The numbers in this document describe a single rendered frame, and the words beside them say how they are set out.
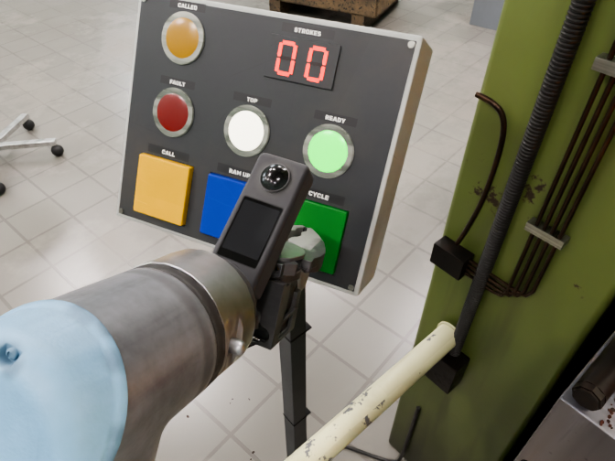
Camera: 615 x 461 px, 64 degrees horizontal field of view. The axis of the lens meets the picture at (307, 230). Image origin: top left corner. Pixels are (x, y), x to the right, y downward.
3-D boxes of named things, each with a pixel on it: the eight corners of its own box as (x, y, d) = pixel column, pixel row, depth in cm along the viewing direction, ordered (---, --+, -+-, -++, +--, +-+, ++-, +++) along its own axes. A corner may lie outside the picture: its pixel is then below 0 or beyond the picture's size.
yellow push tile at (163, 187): (180, 226, 60) (189, 167, 58) (132, 210, 63) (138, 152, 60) (189, 224, 62) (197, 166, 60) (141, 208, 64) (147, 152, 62)
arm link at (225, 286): (115, 244, 32) (246, 292, 29) (163, 230, 36) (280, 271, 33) (102, 365, 34) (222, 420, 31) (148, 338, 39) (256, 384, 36)
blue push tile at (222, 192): (252, 250, 57) (264, 188, 55) (198, 233, 60) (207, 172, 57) (259, 247, 59) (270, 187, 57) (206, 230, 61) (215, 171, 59)
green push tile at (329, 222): (332, 276, 55) (347, 212, 53) (273, 256, 57) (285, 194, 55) (337, 271, 57) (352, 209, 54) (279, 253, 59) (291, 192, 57)
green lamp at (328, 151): (331, 183, 52) (332, 149, 49) (303, 164, 55) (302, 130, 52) (351, 171, 54) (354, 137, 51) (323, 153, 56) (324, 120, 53)
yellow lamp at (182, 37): (184, 67, 56) (178, 28, 53) (164, 53, 58) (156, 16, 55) (208, 58, 57) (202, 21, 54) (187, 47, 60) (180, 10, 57)
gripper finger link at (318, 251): (291, 248, 51) (253, 269, 43) (294, 231, 50) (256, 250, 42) (333, 261, 49) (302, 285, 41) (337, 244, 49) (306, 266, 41)
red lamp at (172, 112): (175, 141, 58) (167, 108, 55) (156, 124, 61) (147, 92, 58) (197, 131, 60) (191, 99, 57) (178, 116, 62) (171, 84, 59)
